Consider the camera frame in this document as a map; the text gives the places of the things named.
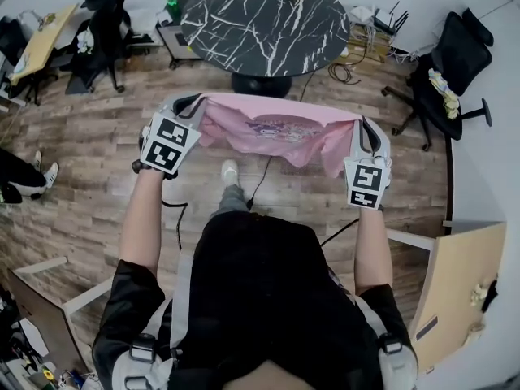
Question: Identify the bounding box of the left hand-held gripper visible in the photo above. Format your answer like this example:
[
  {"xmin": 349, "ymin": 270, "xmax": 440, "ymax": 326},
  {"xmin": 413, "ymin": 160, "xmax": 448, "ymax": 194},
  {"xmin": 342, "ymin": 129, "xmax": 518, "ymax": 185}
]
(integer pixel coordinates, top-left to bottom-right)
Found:
[{"xmin": 139, "ymin": 92, "xmax": 210, "ymax": 177}]

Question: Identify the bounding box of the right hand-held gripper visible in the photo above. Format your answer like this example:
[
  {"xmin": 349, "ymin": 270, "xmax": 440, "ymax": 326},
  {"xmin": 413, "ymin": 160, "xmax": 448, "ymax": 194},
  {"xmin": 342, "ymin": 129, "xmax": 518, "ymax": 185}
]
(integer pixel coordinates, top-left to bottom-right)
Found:
[{"xmin": 343, "ymin": 115, "xmax": 394, "ymax": 211}]

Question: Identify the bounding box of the pink sweatshirt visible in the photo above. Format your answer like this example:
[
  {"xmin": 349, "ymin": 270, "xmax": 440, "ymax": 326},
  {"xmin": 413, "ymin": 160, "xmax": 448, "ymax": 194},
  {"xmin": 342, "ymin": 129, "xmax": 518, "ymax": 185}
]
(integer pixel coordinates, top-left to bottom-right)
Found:
[{"xmin": 198, "ymin": 92, "xmax": 365, "ymax": 178}]

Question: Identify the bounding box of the person's right forearm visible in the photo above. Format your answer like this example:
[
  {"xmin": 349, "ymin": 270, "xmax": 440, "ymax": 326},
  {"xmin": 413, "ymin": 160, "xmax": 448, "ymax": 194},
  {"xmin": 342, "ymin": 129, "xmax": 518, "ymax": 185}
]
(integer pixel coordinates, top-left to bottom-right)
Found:
[{"xmin": 353, "ymin": 207, "xmax": 394, "ymax": 294}]

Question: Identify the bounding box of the person's left forearm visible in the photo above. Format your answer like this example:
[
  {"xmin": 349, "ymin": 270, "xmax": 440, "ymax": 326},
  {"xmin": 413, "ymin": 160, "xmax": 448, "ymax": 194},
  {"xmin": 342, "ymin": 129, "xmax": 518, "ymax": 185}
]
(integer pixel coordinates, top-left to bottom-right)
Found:
[{"xmin": 119, "ymin": 172, "xmax": 166, "ymax": 275}]

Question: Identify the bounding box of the person's left hand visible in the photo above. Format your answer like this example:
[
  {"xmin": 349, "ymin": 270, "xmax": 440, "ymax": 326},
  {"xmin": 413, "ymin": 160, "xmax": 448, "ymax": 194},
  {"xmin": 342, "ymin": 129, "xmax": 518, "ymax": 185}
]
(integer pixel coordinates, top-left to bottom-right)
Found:
[{"xmin": 130, "ymin": 124, "xmax": 180, "ymax": 183}]

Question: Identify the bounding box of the pale yellow flower bouquet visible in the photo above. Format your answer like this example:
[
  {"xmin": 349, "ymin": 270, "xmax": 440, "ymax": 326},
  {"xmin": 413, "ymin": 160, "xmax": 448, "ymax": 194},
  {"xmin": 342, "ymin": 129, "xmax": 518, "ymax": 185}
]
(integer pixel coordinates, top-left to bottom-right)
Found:
[{"xmin": 428, "ymin": 67, "xmax": 462, "ymax": 119}]

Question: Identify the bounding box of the white plastic box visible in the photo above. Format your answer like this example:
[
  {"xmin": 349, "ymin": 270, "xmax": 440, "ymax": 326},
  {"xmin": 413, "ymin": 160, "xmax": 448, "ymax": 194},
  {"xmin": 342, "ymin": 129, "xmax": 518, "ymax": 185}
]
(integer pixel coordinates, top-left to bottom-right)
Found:
[{"xmin": 128, "ymin": 8, "xmax": 162, "ymax": 38}]

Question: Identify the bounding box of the person's left leg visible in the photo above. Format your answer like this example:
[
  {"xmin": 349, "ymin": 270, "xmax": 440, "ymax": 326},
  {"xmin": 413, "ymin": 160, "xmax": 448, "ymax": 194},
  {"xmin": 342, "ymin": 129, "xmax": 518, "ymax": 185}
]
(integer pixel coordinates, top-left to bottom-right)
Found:
[{"xmin": 217, "ymin": 183, "xmax": 249, "ymax": 219}]

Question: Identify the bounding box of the person's leg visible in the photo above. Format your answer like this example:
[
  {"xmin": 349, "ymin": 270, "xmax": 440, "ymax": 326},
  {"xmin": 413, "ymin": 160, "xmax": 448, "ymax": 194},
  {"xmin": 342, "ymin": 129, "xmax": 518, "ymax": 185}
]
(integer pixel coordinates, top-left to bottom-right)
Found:
[
  {"xmin": 0, "ymin": 148, "xmax": 48, "ymax": 190},
  {"xmin": 217, "ymin": 183, "xmax": 249, "ymax": 219}
]

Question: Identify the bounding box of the black mesh office chair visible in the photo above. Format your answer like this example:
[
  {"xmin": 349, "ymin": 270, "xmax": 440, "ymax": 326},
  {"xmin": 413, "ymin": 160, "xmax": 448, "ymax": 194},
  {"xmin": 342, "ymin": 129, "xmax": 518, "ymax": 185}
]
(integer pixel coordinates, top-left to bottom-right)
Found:
[
  {"xmin": 64, "ymin": 0, "xmax": 133, "ymax": 95},
  {"xmin": 381, "ymin": 6, "xmax": 495, "ymax": 152}
]

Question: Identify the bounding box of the round black marble table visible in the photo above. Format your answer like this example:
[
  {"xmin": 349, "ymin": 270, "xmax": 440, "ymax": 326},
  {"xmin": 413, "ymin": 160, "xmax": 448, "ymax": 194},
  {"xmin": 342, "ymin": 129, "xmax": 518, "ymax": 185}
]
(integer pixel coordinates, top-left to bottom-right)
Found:
[{"xmin": 180, "ymin": 0, "xmax": 351, "ymax": 99}]

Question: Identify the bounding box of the white flower bunch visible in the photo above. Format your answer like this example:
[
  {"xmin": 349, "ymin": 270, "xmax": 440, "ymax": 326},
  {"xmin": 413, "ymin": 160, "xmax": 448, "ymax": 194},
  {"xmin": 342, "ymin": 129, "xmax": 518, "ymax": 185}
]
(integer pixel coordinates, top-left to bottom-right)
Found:
[{"xmin": 76, "ymin": 28, "xmax": 95, "ymax": 54}]

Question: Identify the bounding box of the white router with black antennas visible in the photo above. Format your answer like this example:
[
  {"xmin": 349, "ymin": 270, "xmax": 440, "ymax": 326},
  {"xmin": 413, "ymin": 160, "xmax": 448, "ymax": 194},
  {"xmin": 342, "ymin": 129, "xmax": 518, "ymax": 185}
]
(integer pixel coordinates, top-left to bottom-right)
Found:
[{"xmin": 373, "ymin": 1, "xmax": 410, "ymax": 36}]

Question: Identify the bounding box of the small white network box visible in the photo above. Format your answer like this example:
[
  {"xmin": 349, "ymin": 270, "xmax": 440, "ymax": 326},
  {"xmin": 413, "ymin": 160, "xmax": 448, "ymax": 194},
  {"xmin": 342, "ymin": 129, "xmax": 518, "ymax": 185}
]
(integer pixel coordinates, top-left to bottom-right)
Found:
[{"xmin": 349, "ymin": 5, "xmax": 377, "ymax": 26}]

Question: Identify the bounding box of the light wooden desk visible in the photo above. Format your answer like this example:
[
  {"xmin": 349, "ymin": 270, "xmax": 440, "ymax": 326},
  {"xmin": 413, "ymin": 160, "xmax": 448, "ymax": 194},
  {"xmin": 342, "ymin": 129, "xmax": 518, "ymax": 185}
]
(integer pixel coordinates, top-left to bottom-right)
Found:
[{"xmin": 10, "ymin": 2, "xmax": 80, "ymax": 105}]

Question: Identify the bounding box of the wooden desk with white legs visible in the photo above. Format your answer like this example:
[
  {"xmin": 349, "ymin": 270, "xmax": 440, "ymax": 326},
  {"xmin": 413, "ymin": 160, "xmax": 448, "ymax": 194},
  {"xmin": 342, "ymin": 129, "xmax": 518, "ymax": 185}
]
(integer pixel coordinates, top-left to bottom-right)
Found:
[{"xmin": 388, "ymin": 221, "xmax": 508, "ymax": 377}]

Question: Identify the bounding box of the small cream flower bunch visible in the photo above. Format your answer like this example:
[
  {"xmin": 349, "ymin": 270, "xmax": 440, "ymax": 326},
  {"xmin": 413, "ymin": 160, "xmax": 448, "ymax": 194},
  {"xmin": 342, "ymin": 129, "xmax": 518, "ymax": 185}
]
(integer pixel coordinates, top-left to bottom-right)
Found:
[{"xmin": 469, "ymin": 282, "xmax": 488, "ymax": 308}]

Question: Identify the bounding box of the grey backpack harness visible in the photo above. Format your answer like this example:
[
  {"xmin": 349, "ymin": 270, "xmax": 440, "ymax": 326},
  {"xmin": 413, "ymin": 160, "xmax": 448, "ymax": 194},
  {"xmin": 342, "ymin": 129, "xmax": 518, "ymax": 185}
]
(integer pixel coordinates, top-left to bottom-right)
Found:
[{"xmin": 111, "ymin": 253, "xmax": 419, "ymax": 390}]

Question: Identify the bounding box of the coiled black cable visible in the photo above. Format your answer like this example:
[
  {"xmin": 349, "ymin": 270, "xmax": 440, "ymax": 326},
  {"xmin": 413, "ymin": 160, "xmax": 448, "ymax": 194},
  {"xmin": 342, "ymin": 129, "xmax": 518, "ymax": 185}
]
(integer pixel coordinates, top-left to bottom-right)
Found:
[{"xmin": 327, "ymin": 61, "xmax": 362, "ymax": 85}]

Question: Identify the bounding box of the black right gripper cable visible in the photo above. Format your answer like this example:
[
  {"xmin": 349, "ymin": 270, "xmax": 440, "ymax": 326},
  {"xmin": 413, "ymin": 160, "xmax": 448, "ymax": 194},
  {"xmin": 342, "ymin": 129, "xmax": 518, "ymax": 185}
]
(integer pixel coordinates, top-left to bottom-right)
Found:
[{"xmin": 320, "ymin": 219, "xmax": 361, "ymax": 247}]

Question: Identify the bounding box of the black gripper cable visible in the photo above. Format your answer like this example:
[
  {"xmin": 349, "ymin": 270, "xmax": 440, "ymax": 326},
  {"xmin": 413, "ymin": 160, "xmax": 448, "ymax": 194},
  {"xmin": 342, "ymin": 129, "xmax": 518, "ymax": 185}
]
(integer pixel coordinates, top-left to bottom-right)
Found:
[
  {"xmin": 320, "ymin": 219, "xmax": 361, "ymax": 247},
  {"xmin": 161, "ymin": 199, "xmax": 190, "ymax": 251}
]

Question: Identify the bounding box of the tangle of white cables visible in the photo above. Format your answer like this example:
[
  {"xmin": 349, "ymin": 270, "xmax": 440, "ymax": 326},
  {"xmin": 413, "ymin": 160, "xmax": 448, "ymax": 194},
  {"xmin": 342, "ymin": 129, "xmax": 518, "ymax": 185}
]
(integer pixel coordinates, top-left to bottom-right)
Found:
[{"xmin": 349, "ymin": 22, "xmax": 419, "ymax": 63}]

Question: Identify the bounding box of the black floor cable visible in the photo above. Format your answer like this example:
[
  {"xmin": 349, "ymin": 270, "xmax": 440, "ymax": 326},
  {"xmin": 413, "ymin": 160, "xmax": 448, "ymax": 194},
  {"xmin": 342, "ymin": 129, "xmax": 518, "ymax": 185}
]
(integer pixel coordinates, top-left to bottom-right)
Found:
[{"xmin": 245, "ymin": 69, "xmax": 318, "ymax": 213}]

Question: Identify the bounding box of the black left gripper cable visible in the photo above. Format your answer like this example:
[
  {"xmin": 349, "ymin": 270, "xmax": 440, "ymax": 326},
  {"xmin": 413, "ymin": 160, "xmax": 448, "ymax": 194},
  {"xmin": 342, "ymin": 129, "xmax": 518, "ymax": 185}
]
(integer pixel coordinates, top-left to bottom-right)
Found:
[{"xmin": 161, "ymin": 199, "xmax": 190, "ymax": 251}]

